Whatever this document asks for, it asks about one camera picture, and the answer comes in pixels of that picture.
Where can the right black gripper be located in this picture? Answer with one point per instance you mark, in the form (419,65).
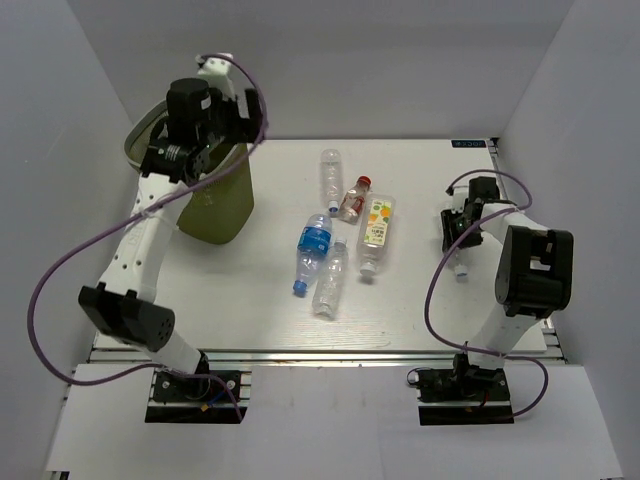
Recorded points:
(449,219)

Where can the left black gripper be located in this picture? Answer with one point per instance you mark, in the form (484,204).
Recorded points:
(245,130)

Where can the small clear bottle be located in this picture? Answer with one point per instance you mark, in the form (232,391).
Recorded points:
(459,264)

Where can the orange label white cap bottle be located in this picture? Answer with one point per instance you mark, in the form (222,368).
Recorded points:
(374,234)

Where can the blue label blue cap bottle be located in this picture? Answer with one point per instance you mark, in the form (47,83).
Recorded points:
(312,248)

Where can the clear bottle white cap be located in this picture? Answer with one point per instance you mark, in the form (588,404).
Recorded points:
(331,280)

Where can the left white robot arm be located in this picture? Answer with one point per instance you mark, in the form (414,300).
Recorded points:
(122,304)

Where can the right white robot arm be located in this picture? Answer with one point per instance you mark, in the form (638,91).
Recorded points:
(533,277)

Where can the green mesh waste bin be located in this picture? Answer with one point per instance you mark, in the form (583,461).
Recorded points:
(218,212)

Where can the blue corner label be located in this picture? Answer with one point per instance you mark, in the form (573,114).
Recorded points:
(468,143)

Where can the red cap red label bottle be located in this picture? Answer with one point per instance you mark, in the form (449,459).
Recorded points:
(354,200)

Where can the clear bottle blue-white cap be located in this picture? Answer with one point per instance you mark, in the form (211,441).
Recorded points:
(331,177)

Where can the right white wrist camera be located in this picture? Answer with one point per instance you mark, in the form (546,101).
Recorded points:
(458,196)

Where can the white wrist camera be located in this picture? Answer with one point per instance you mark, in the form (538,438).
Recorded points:
(458,196)
(215,69)

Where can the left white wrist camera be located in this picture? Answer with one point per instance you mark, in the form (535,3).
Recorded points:
(215,69)

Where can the aluminium table edge rail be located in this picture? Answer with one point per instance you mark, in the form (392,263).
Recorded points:
(130,355)

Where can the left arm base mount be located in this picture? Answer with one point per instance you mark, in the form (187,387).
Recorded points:
(177,400)

